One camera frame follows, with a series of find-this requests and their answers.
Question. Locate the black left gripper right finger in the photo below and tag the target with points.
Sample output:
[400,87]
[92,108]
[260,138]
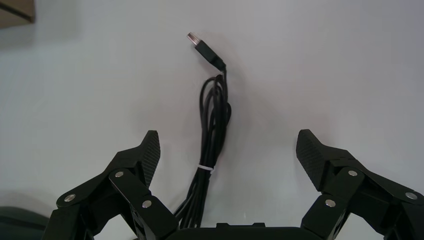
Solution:
[351,192]

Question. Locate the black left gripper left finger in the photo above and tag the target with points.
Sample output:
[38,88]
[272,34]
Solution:
[129,192]

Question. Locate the open brown cardboard box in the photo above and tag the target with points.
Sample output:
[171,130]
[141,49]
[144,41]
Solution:
[16,13]

